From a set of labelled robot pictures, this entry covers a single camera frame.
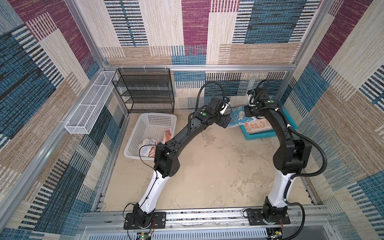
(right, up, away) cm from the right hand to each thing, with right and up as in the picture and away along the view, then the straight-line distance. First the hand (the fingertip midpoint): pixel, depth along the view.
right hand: (249, 112), depth 92 cm
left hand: (-16, -1, -4) cm, 17 cm away
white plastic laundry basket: (-68, -12, +15) cm, 70 cm away
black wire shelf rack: (-69, +17, +19) cm, 73 cm away
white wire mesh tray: (-101, -5, 0) cm, 101 cm away
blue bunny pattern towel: (-4, -2, +7) cm, 8 cm away
